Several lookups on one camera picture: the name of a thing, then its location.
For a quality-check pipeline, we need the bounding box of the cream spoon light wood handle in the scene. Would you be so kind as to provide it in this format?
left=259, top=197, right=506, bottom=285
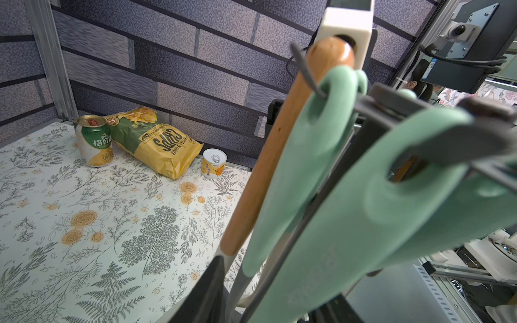
left=215, top=36, right=355, bottom=273

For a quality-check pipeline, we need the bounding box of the green drink can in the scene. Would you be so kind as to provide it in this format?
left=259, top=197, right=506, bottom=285
left=75, top=115, right=114, bottom=168

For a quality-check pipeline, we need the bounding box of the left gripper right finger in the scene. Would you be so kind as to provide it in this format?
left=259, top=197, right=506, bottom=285
left=308, top=294, right=363, bottom=323

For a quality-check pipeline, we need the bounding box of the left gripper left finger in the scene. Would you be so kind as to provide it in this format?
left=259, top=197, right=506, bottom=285
left=169, top=256, right=226, bottom=323

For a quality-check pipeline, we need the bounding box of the grey utensil rack stand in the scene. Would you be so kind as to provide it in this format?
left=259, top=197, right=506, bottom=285
left=237, top=42, right=517, bottom=323

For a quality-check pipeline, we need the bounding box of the cream ladle mint handle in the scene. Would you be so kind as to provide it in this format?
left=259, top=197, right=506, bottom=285
left=375, top=161, right=517, bottom=275

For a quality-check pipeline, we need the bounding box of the small yellow tin can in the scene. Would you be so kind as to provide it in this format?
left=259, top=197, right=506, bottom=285
left=201, top=148, right=228, bottom=179

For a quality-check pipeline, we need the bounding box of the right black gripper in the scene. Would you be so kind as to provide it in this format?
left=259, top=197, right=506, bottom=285
left=265, top=100, right=285, bottom=139

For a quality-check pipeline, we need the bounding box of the yellow green chips bag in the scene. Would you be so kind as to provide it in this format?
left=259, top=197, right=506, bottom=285
left=105, top=106, right=203, bottom=180

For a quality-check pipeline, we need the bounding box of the cream turner mint handle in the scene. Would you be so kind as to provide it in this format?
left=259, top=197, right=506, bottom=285
left=242, top=108, right=474, bottom=322

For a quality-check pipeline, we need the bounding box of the monitor with webcam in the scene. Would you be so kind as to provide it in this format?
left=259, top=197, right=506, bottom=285
left=420, top=1, right=516, bottom=94

